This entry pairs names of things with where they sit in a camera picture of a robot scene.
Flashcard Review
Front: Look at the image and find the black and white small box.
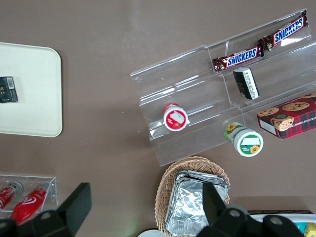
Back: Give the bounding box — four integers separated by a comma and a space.
233, 68, 260, 100

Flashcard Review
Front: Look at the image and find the red lid yogurt cup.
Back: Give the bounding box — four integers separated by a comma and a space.
162, 103, 191, 131

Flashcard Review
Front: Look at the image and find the clear acrylic stepped shelf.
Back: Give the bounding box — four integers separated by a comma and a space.
130, 9, 316, 167

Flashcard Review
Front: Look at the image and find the aluminium foil tray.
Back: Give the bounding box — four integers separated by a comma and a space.
174, 169, 231, 188
165, 176, 229, 237

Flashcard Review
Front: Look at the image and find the oval wicker basket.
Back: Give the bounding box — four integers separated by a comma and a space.
155, 155, 231, 235

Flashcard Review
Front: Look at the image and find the red tartan cookie box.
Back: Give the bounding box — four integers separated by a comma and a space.
256, 91, 316, 140

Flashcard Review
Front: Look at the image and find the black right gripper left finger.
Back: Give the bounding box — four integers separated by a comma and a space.
56, 182, 92, 236

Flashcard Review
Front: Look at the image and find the Snickers chocolate bar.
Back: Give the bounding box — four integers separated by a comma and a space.
258, 9, 309, 51
212, 45, 265, 74

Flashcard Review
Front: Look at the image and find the green sunflower cup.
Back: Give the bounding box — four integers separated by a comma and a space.
224, 122, 264, 158

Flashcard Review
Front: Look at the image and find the clear acrylic bottle rack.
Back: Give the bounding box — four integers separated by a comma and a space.
0, 174, 59, 213

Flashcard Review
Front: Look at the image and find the yellow snack packet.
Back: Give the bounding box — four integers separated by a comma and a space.
305, 222, 316, 237

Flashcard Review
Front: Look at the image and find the white rectangular snack tray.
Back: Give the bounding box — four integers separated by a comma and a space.
248, 213, 316, 237

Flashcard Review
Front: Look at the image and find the cream plastic tray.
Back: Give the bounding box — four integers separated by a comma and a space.
0, 41, 63, 138

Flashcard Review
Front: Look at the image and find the red cola bottle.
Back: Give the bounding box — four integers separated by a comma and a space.
9, 181, 50, 225
0, 181, 24, 210

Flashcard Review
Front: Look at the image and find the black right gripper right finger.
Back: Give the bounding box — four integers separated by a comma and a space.
202, 182, 232, 228

